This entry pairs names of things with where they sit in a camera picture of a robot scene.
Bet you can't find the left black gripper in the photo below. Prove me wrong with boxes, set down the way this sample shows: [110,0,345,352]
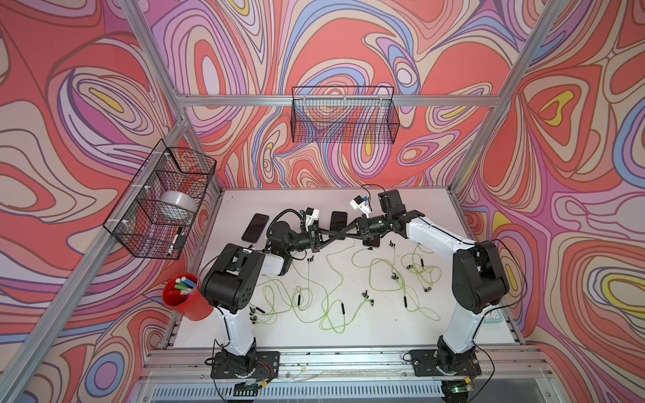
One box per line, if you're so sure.
[282,230,338,256]

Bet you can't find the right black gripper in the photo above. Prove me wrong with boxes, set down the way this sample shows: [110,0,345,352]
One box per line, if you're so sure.
[339,213,391,240]

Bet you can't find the black phone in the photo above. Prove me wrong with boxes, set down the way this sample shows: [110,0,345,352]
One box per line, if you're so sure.
[329,211,348,231]
[241,213,269,243]
[362,236,381,249]

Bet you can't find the green earphones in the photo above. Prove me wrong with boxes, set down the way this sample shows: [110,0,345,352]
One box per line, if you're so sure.
[401,244,443,293]
[251,278,293,325]
[291,255,335,331]
[352,246,442,322]
[316,241,376,333]

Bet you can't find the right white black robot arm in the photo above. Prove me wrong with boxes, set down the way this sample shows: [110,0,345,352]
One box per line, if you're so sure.
[349,190,510,358]

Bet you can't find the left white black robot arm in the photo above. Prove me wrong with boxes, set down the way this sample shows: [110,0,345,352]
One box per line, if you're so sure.
[201,219,350,361]

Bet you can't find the black marker in basket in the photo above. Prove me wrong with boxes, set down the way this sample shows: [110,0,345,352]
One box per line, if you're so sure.
[169,226,184,254]

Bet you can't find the white tape roll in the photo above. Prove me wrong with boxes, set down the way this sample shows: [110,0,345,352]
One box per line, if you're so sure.
[160,191,198,218]

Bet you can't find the red cup with markers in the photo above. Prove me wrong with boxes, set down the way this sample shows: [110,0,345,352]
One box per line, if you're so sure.
[162,273,213,322]

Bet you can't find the small teal alarm clock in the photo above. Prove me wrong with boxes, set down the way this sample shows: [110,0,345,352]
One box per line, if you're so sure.
[485,310,504,324]

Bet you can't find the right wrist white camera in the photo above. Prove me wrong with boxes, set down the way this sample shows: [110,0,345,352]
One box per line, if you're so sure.
[349,196,372,218]

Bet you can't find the wrist white camera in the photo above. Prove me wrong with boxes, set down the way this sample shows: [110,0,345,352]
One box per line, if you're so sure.
[303,208,320,231]
[349,196,372,218]

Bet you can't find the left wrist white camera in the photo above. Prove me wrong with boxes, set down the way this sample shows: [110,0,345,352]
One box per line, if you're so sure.
[303,208,320,231]

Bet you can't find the back black wire basket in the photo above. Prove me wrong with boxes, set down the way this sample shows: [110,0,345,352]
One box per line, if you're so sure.
[291,84,401,144]

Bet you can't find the black wire basket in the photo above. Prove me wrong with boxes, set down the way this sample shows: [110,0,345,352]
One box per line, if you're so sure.
[103,140,217,260]
[291,84,401,144]

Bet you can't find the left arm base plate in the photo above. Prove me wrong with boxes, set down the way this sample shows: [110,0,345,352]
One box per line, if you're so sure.
[205,350,281,381]

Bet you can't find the left black wire basket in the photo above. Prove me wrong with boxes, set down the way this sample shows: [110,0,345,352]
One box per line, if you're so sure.
[103,140,217,260]

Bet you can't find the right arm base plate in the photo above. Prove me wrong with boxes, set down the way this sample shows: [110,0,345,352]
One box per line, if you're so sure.
[407,348,482,378]

